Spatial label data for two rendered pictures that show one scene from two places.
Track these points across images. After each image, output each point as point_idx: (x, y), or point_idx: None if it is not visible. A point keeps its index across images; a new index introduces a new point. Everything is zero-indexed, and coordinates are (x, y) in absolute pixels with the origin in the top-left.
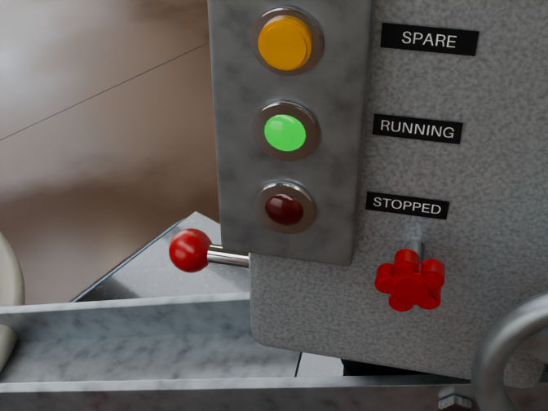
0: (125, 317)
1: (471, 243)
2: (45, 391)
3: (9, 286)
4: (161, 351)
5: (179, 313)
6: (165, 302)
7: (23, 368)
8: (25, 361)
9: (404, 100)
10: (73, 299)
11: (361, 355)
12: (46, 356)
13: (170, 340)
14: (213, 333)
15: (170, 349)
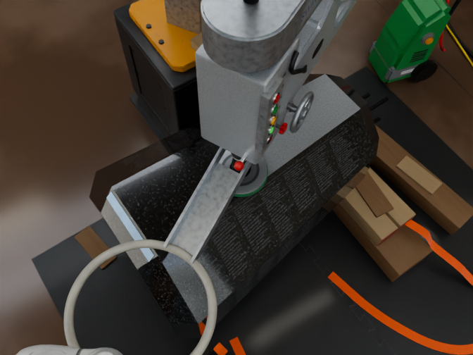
0: (190, 206)
1: (279, 115)
2: (211, 229)
3: (151, 242)
4: (203, 201)
5: (199, 190)
6: (196, 192)
7: (184, 242)
8: (181, 241)
9: None
10: (127, 240)
11: (268, 146)
12: (184, 235)
13: (200, 198)
14: (205, 186)
15: (203, 198)
